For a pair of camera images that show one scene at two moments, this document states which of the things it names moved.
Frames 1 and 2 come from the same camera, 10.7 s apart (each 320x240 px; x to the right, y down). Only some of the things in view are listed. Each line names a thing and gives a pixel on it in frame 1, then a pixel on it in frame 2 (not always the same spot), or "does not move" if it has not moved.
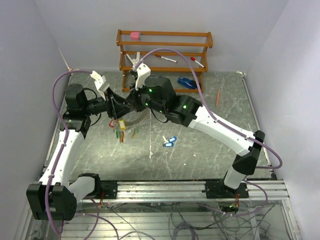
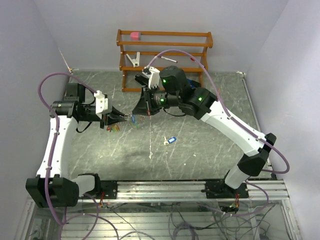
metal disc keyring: x=133 y=121 -> x=115 y=128
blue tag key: x=167 y=144 -> x=134 y=122
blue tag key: x=172 y=139 does not move
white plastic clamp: x=134 y=61 does not move
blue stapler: x=187 y=82 does not move
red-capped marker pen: x=165 y=58 does not move
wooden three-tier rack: x=179 y=56 does not move
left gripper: x=116 y=110 -> x=115 y=116
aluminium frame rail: x=182 y=191 does not move
